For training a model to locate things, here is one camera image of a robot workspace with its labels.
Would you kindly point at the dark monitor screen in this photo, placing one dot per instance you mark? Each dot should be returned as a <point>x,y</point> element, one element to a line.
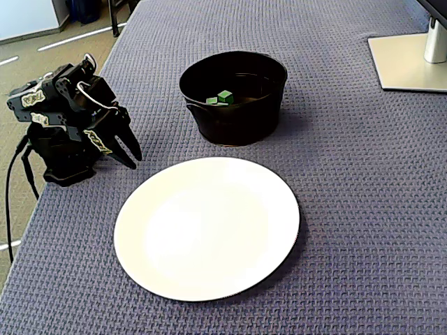
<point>438,7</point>

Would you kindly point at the black metal bucket container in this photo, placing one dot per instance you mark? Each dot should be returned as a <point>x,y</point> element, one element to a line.
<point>237,122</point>

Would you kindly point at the dark blue bin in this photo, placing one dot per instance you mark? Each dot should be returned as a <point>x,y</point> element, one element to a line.
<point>82,10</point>

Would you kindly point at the small green cube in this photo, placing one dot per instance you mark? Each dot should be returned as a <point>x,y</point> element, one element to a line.
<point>225,97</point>
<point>211,101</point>

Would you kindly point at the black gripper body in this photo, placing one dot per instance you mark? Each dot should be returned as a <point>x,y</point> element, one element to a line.
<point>112,130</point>

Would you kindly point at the white round plate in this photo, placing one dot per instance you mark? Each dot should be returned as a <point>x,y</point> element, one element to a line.
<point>209,230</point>

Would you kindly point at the black chair frame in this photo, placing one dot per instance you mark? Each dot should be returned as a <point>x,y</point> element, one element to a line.
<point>114,21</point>

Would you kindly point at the blue woven table mat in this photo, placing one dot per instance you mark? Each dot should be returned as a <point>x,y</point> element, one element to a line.
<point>349,209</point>

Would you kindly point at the white monitor stand base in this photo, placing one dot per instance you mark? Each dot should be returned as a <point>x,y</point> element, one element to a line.
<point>401,63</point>

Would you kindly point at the white monitor stand column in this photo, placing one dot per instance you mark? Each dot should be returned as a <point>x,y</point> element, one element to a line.
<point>436,45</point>

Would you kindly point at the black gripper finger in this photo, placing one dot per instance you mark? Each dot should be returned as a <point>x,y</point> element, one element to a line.
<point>127,134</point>
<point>122,155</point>

